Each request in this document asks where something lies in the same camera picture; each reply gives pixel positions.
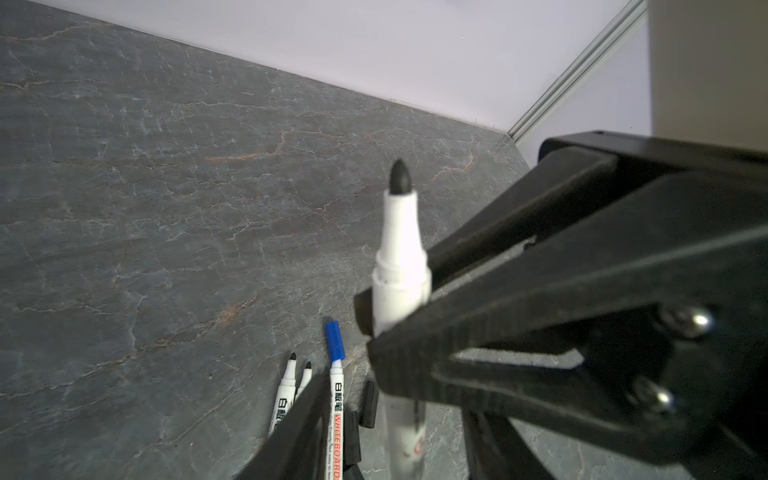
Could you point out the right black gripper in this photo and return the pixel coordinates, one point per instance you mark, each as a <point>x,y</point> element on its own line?
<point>648,316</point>

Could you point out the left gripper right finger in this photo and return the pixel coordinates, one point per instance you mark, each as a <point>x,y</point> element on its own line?
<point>496,450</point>

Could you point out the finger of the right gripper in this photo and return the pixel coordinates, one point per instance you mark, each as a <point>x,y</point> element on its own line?
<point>568,186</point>

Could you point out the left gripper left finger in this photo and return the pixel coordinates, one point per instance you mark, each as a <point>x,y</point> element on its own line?
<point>297,447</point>

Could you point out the white marker pen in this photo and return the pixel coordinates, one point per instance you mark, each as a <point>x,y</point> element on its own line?
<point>285,395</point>
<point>401,284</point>
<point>306,377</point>

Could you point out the blue capped whiteboard marker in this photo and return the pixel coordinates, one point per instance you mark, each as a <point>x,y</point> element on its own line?
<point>335,437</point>

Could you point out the aluminium frame profile right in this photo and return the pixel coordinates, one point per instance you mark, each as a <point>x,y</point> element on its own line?
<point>618,28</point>

